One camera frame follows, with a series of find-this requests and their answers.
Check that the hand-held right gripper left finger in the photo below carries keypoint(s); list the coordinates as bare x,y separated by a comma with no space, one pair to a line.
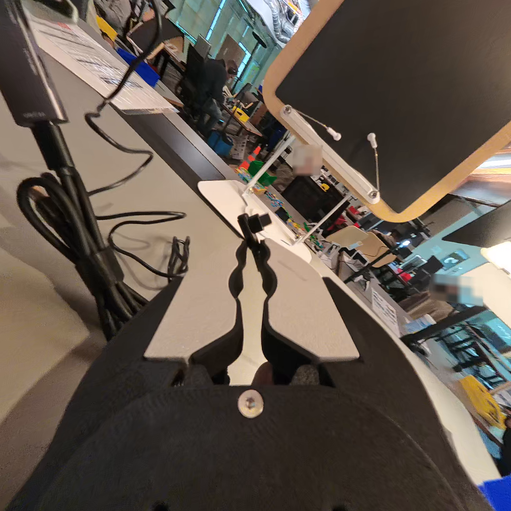
199,311

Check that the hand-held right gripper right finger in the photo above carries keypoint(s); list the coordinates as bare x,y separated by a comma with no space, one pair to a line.
311,315

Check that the blue plastic bin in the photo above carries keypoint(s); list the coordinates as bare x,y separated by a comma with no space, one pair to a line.
497,495

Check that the grey usb hub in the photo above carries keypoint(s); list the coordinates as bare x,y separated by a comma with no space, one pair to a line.
28,72

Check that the beige chair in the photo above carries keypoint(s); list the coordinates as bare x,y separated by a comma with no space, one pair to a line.
379,249
347,237

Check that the pile of toy bricks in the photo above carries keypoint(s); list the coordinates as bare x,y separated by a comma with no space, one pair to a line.
287,217

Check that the green plastic bin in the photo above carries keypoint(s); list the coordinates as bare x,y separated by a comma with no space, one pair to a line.
261,171

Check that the orange traffic cone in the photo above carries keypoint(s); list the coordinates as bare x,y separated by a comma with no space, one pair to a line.
252,155

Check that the black board with wooden edge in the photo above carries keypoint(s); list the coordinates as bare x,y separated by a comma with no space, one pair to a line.
399,92

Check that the small blue bin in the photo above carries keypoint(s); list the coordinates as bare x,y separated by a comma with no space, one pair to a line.
141,70

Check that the printed instruction sheet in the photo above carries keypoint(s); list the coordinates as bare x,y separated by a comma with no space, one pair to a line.
99,68

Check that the yellow plastic container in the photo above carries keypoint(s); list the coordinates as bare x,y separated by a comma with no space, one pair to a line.
106,28

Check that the dark wall poster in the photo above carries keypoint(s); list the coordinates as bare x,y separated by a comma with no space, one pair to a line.
453,260

